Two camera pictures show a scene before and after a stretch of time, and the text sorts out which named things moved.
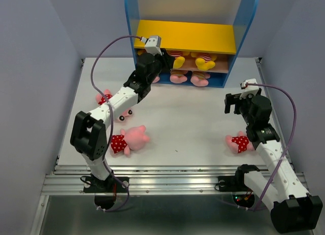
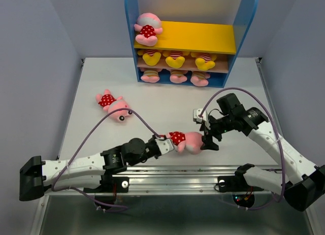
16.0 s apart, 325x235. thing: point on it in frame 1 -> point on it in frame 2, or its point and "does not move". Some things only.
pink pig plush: (239, 143) -> (190, 142)
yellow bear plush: (204, 62) does not move
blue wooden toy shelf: (202, 30) does not move
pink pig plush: (133, 139) -> (149, 25)
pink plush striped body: (178, 76) does not move
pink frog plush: (199, 78) does not move
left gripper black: (167, 60) -> (152, 139)
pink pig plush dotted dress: (121, 116) does not move
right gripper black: (232, 99) -> (207, 139)
